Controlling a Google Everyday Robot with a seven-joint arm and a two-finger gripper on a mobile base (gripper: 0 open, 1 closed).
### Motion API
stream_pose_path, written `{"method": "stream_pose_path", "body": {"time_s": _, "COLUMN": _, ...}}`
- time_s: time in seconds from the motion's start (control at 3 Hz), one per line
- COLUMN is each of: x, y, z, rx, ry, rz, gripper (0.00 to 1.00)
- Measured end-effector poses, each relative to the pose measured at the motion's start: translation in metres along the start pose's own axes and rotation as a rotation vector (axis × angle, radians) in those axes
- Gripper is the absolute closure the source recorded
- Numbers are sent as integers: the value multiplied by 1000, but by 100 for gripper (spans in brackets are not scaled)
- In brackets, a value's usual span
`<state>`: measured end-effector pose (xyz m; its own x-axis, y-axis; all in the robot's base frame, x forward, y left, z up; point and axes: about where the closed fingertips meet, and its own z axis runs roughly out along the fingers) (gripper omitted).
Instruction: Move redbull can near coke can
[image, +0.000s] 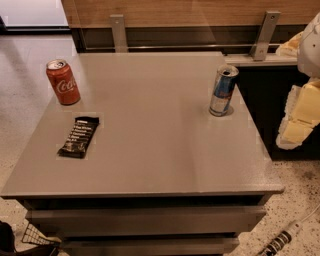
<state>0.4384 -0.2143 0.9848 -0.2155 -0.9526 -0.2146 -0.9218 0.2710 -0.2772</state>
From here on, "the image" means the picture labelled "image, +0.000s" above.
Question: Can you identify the black wire basket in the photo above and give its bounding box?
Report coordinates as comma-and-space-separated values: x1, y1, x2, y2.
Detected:
22, 223, 61, 246

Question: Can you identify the right metal bracket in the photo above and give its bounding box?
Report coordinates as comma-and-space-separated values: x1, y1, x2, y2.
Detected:
250, 11, 280, 61

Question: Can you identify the white power strip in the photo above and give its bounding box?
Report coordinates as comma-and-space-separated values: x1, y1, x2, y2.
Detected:
257, 204, 320, 256

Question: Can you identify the black snack bar wrapper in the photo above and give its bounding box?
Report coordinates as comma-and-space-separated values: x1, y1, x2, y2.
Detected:
57, 116, 100, 159

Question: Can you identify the red coke can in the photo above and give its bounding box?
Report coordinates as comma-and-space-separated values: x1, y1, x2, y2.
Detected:
46, 59, 80, 105

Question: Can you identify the metal bracket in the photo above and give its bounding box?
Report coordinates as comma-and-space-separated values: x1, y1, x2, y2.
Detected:
110, 14, 128, 53
250, 11, 280, 61

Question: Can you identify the left metal bracket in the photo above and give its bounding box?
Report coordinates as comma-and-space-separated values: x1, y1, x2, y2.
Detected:
110, 14, 128, 53

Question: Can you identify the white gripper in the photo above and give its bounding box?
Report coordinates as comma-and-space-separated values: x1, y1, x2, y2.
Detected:
276, 32, 320, 150

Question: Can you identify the grey drawer cabinet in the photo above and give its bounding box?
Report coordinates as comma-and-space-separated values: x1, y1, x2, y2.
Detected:
2, 52, 283, 256

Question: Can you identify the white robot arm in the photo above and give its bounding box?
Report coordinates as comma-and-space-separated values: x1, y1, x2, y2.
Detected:
276, 13, 320, 150

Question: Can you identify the blue silver redbull can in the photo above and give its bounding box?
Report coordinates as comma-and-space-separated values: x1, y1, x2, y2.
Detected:
209, 64, 239, 117

